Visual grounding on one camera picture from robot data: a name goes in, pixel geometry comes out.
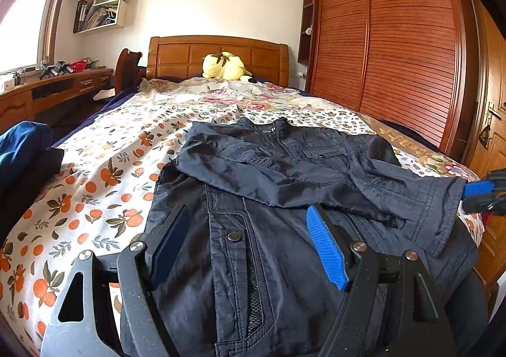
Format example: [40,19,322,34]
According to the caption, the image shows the white wall shelf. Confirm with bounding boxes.
[73,0,128,34]

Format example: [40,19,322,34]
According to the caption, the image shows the folded blue garment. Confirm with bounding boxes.
[1,120,64,194]

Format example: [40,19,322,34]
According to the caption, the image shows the red basket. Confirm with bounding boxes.
[70,60,88,73]

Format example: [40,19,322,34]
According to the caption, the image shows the yellow plush toy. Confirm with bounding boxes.
[202,52,256,83]

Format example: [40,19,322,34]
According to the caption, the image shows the wooden louvered wardrobe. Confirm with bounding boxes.
[299,0,478,161]

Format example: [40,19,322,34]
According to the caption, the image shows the wooden door with handle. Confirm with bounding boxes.
[465,0,505,291]

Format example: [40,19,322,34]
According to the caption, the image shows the black jacket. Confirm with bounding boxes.
[146,118,478,356]

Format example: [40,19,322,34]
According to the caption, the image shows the window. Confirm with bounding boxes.
[1,0,63,74]

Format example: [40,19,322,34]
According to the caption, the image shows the wooden headboard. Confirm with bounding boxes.
[146,34,291,88]

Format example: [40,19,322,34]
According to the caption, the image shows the orange floral bed sheet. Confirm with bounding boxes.
[0,91,485,357]

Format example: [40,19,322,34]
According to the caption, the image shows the wooden chair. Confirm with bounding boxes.
[114,49,142,95]

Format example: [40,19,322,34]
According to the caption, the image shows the wooden desk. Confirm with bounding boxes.
[0,68,113,133]

